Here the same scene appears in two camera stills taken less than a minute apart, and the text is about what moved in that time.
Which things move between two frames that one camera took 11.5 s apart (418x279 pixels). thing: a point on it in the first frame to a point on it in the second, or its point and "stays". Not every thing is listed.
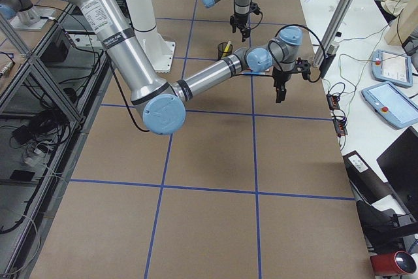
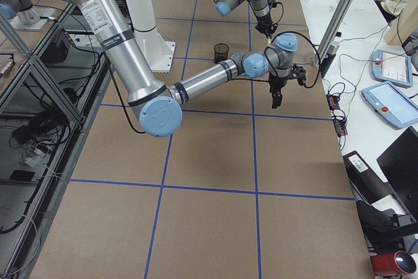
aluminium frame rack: [48, 91] stays
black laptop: [399, 165] stays
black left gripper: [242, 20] to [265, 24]
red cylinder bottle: [399, 262] stays
